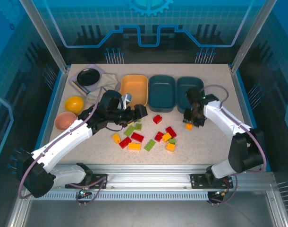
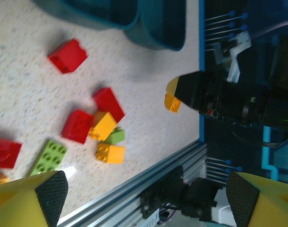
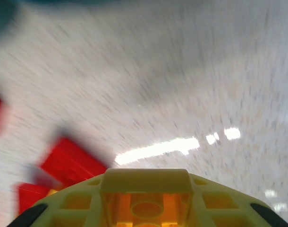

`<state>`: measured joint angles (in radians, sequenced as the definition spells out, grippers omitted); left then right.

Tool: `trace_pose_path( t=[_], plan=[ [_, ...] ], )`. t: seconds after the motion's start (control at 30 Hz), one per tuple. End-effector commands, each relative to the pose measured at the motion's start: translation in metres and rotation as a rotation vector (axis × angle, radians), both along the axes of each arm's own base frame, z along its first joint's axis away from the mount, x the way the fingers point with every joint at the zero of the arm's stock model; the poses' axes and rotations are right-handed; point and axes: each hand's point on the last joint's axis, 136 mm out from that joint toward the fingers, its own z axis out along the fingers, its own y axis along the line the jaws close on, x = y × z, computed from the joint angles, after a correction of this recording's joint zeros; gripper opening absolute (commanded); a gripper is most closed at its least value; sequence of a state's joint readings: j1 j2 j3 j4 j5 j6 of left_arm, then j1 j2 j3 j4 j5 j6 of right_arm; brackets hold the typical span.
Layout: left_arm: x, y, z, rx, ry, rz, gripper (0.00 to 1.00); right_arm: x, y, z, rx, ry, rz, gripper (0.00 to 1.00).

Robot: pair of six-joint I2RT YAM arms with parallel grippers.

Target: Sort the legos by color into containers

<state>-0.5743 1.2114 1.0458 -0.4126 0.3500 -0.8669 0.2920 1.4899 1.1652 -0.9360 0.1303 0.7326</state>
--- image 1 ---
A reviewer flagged green two-by-four lego brick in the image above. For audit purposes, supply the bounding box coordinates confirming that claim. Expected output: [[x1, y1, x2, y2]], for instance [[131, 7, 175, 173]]
[[123, 125, 136, 137], [144, 139, 156, 152]]

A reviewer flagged red two-by-four lego brick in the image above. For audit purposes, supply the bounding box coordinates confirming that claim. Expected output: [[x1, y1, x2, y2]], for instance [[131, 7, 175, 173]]
[[131, 132, 145, 143], [119, 137, 132, 149], [165, 126, 178, 139]]

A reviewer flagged orange two-by-four lego brick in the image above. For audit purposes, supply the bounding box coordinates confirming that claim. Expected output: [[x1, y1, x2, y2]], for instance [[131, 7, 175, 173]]
[[127, 142, 142, 151]]

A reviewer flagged yellow plastic container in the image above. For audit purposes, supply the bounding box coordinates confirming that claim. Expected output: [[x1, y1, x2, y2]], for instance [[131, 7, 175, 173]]
[[119, 74, 149, 107]]

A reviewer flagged teal plastic container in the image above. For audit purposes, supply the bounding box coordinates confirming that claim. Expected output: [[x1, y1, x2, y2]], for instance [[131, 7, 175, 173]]
[[176, 76, 205, 114], [148, 74, 177, 112]]

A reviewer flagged beige cloth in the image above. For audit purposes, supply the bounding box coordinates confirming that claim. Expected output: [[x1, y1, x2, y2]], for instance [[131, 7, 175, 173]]
[[86, 73, 119, 102]]

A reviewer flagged yellow bowl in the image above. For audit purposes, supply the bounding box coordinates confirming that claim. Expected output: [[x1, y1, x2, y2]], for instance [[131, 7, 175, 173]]
[[64, 96, 85, 113]]

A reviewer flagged black round plate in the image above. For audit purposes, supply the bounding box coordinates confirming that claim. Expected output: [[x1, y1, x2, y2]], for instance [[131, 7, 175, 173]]
[[77, 68, 101, 87]]

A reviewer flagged pink cup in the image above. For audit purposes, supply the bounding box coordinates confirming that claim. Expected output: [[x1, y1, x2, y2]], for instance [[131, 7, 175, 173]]
[[54, 111, 78, 131]]

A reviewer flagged blue-edged aluminium side beam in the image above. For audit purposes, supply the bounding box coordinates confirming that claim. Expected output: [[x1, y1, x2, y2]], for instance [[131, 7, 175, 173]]
[[7, 67, 70, 227], [229, 67, 288, 227]]

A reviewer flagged lavender tray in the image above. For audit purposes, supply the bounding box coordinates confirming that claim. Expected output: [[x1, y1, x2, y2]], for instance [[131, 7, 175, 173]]
[[69, 64, 107, 94]]

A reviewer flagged small LED circuit board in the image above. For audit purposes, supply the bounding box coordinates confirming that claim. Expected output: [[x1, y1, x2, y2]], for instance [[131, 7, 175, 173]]
[[78, 189, 93, 198], [211, 189, 229, 197]]

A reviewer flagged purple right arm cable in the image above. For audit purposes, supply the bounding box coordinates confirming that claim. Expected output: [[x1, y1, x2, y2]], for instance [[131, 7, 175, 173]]
[[199, 84, 269, 175]]

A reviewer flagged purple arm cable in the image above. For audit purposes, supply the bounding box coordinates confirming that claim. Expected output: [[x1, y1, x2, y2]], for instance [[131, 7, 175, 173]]
[[17, 86, 109, 201], [199, 84, 269, 175]]

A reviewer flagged aluminium front rail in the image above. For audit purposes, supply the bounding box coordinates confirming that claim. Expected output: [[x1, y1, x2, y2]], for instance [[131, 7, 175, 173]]
[[51, 164, 278, 192]]

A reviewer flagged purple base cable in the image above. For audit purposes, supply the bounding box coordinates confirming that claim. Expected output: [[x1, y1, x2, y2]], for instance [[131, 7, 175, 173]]
[[207, 175, 239, 207], [75, 176, 109, 207]]

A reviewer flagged white slotted cable duct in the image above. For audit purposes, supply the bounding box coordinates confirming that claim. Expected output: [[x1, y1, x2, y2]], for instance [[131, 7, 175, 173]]
[[30, 191, 210, 201]]

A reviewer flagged aluminium frame post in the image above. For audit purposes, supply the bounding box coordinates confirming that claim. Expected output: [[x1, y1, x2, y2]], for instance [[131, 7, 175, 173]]
[[229, 0, 279, 74], [19, 0, 70, 73]]

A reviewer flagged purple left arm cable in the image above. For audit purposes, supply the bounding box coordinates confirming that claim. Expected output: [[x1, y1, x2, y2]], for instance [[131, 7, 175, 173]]
[[17, 86, 109, 201]]

